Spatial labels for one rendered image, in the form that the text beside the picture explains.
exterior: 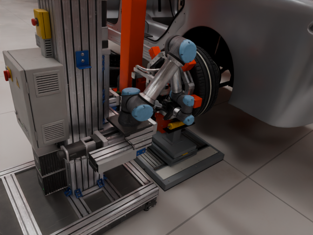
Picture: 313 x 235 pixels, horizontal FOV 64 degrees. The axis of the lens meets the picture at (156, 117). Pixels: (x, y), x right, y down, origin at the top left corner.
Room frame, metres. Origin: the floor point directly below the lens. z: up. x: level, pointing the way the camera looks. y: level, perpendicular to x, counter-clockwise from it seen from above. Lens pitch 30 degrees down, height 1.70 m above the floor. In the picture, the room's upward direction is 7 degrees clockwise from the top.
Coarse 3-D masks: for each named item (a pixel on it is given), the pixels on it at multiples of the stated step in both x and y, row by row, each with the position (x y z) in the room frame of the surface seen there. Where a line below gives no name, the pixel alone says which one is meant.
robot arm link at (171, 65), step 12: (180, 36) 1.47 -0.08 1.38; (168, 48) 1.45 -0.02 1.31; (180, 48) 1.35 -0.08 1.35; (192, 48) 1.38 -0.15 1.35; (168, 60) 1.37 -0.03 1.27; (180, 60) 1.35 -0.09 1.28; (192, 60) 1.38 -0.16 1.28; (168, 72) 1.33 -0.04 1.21; (156, 84) 1.31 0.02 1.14; (144, 96) 1.28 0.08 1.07; (156, 96) 1.30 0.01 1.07; (132, 108) 1.25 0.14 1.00; (144, 108) 1.23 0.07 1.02; (144, 120) 1.26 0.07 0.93
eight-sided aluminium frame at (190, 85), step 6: (162, 54) 2.03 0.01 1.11; (156, 60) 2.08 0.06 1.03; (150, 66) 2.14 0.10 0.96; (150, 72) 2.15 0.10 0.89; (186, 72) 1.86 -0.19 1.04; (186, 78) 1.80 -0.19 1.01; (186, 84) 1.79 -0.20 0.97; (192, 84) 1.80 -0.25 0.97; (186, 90) 1.79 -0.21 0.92; (192, 90) 1.80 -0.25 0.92; (162, 114) 1.96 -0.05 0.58
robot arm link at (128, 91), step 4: (128, 88) 1.43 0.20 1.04; (132, 88) 1.44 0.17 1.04; (136, 88) 1.44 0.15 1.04; (124, 92) 1.36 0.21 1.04; (128, 92) 1.36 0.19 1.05; (132, 92) 1.36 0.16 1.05; (136, 92) 1.37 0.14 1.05; (140, 92) 1.41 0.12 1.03; (124, 96) 1.36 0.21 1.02; (128, 96) 1.35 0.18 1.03; (132, 96) 1.34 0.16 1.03; (124, 100) 1.35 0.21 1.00; (128, 100) 1.32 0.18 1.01; (124, 104) 1.34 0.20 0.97; (124, 108) 1.36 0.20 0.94
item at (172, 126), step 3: (171, 123) 1.90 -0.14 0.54; (174, 123) 1.90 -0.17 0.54; (177, 123) 1.92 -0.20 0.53; (180, 123) 1.94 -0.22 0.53; (183, 123) 1.95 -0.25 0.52; (168, 126) 1.87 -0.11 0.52; (171, 126) 1.87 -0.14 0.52; (174, 126) 1.89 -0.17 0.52; (177, 126) 1.91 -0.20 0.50; (171, 129) 1.87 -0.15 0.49
